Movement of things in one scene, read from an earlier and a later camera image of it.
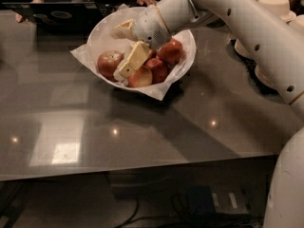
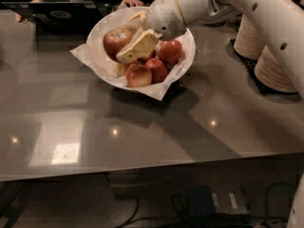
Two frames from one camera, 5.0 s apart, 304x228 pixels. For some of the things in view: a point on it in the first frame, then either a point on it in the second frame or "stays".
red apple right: (172, 51) stays
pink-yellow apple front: (142, 77) stays
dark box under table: (217, 199) stays
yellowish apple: (106, 63) -> (116, 40)
